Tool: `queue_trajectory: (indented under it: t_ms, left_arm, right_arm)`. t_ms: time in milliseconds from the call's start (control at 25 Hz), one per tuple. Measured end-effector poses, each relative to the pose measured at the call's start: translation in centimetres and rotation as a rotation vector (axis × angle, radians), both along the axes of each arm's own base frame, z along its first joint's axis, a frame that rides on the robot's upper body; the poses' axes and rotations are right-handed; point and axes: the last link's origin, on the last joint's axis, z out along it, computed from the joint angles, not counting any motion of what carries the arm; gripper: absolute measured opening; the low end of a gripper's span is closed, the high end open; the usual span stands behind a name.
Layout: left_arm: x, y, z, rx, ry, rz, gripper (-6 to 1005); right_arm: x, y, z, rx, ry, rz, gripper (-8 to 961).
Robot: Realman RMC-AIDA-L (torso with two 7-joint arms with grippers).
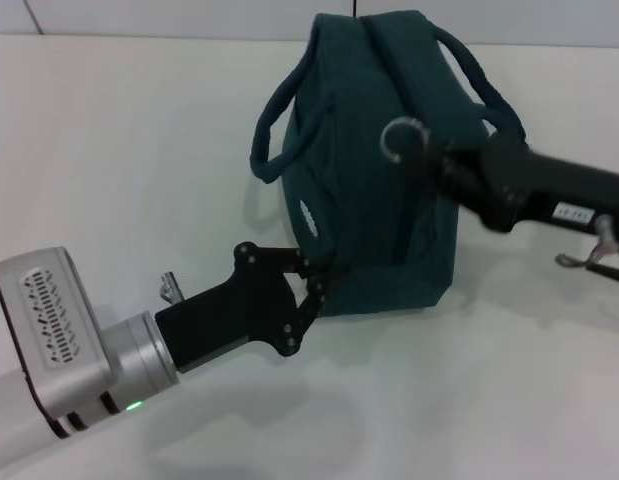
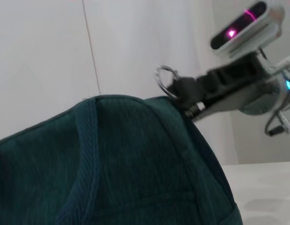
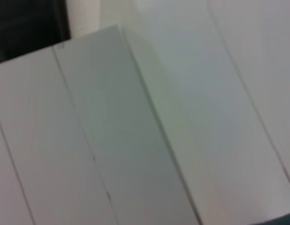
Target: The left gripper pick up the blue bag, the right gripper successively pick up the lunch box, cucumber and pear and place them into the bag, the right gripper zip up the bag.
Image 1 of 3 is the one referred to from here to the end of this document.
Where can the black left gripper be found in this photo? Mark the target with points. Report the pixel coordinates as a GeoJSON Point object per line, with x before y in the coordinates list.
{"type": "Point", "coordinates": [229, 320]}

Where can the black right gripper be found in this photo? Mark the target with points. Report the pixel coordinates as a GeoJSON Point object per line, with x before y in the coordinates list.
{"type": "Point", "coordinates": [539, 185]}

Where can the dark teal fabric bag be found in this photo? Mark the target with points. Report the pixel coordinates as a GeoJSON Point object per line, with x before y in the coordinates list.
{"type": "Point", "coordinates": [364, 225]}

